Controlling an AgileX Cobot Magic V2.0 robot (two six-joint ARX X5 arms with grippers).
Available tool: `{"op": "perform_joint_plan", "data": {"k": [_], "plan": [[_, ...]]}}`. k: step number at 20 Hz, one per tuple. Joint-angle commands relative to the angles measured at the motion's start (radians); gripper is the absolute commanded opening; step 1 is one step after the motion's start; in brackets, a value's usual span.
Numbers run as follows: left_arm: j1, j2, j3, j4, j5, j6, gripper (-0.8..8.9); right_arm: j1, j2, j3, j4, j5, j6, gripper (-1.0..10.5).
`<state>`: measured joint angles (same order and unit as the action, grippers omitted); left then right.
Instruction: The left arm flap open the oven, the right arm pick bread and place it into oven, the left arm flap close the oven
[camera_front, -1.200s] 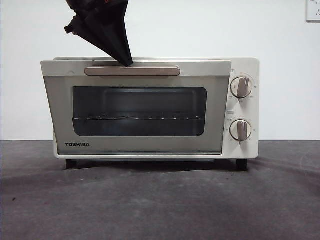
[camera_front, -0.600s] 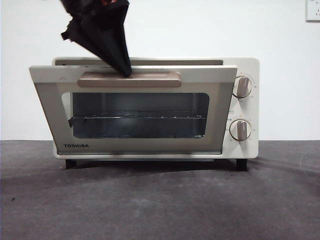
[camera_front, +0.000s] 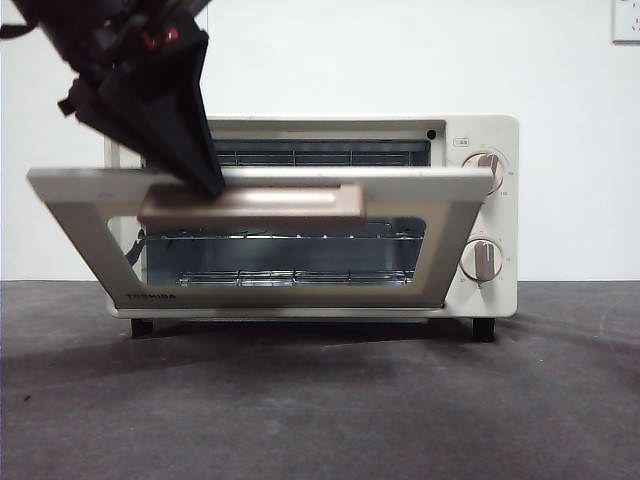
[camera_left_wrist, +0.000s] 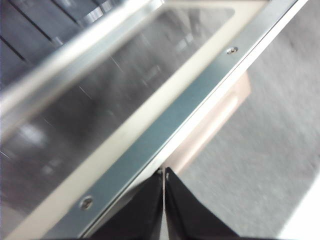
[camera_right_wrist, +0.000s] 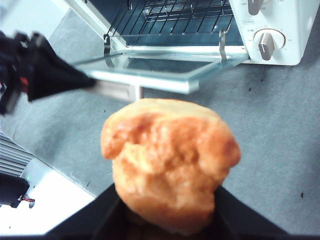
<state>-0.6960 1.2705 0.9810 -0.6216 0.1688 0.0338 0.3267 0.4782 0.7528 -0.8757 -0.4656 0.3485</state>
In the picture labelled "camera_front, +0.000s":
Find glass oven door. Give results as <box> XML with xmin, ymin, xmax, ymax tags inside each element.
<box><xmin>25</xmin><ymin>167</ymin><xmax>496</xmax><ymax>309</ymax></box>

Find cream white Toshiba toaster oven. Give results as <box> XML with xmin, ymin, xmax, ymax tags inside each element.
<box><xmin>103</xmin><ymin>113</ymin><xmax>520</xmax><ymax>344</ymax></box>

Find cream temperature knob, beige grip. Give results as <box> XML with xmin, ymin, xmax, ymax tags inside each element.
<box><xmin>462</xmin><ymin>152</ymin><xmax>506</xmax><ymax>194</ymax></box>

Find cream timer knob, beige grip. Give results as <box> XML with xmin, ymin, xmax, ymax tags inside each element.
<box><xmin>459</xmin><ymin>238</ymin><xmax>504</xmax><ymax>283</ymax></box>

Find metal wire oven rack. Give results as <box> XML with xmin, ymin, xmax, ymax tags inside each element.
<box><xmin>142</xmin><ymin>229</ymin><xmax>424</xmax><ymax>244</ymax></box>

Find white wall socket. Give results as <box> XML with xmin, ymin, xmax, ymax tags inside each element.
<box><xmin>612</xmin><ymin>0</ymin><xmax>640</xmax><ymax>45</ymax></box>

